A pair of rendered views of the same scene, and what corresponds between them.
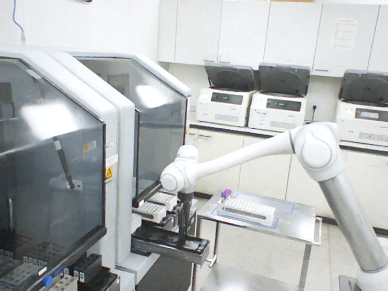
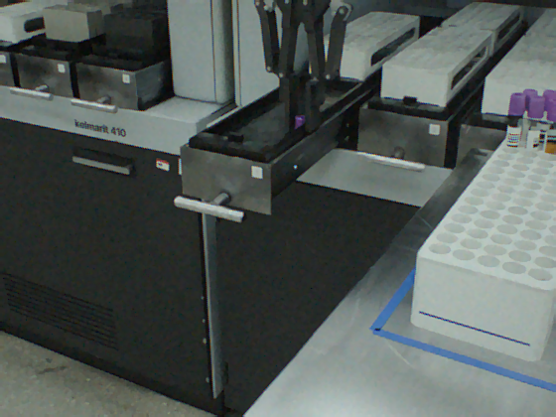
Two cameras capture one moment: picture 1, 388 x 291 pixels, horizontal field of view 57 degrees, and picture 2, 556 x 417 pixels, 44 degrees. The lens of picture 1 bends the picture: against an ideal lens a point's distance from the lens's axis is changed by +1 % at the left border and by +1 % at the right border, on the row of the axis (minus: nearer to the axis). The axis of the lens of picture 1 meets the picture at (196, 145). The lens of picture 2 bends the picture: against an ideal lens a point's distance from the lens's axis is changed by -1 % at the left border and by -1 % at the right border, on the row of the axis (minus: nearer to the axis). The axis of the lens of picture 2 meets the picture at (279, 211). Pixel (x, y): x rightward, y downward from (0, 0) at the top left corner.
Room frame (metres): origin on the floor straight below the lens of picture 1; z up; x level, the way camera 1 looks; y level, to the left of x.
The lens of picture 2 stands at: (1.67, -0.87, 1.15)
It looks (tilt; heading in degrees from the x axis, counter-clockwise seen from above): 27 degrees down; 100
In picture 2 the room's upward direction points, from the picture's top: straight up
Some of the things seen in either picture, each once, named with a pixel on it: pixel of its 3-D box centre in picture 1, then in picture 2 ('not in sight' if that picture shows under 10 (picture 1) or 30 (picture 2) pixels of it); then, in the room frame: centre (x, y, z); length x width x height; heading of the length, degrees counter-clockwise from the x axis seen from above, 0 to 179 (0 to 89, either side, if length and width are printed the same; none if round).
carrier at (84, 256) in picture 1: (75, 265); (153, 25); (1.19, 0.42, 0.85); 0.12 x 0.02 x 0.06; 163
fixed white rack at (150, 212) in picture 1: (137, 209); (440, 66); (1.73, 0.29, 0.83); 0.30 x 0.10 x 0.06; 73
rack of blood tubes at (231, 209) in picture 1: (245, 210); (522, 224); (1.79, -0.29, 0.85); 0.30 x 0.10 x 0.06; 71
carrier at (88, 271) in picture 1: (91, 269); (131, 33); (1.17, 0.36, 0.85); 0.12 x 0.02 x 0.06; 163
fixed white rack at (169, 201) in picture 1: (149, 199); (535, 77); (1.87, 0.24, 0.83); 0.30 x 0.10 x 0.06; 73
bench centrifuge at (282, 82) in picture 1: (280, 96); not in sight; (3.93, -0.88, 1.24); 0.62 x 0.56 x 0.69; 163
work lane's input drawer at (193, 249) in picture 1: (142, 237); (327, 102); (1.55, 0.22, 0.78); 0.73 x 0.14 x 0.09; 73
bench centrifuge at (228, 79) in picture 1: (228, 92); not in sight; (4.10, -0.32, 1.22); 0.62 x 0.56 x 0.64; 161
